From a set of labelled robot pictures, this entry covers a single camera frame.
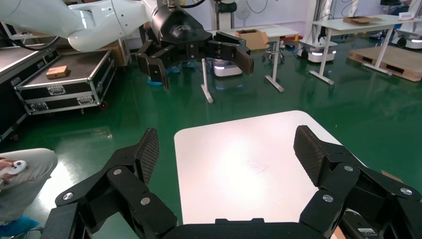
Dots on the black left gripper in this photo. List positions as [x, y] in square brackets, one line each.
[178, 33]

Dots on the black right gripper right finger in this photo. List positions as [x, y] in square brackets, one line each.
[339, 181]

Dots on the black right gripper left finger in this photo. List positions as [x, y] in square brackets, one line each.
[128, 184]

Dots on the white handheld controller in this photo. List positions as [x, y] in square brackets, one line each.
[14, 170]

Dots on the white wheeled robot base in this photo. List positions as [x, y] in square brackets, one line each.
[227, 69]
[410, 39]
[316, 54]

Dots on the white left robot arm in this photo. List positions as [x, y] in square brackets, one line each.
[99, 23]

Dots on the open brown cardboard box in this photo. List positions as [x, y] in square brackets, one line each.
[252, 39]

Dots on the flat cardboard box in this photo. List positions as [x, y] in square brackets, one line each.
[362, 19]

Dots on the bystander hand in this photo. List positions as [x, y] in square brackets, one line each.
[6, 161]

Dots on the blue shoe cover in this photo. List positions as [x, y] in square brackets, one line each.
[154, 82]
[16, 227]

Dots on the black swivel stool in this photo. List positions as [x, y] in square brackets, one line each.
[273, 52]

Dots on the white T-leg table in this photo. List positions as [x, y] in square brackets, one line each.
[275, 66]

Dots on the grey trousered person leg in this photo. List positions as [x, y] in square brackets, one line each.
[26, 194]

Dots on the black aluminium flight case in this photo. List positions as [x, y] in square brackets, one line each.
[66, 90]
[10, 85]

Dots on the small wooden block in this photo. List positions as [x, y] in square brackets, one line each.
[56, 72]

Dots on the wooden pallet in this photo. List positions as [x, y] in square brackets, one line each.
[402, 62]

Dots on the white table frame leg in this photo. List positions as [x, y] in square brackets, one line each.
[324, 49]

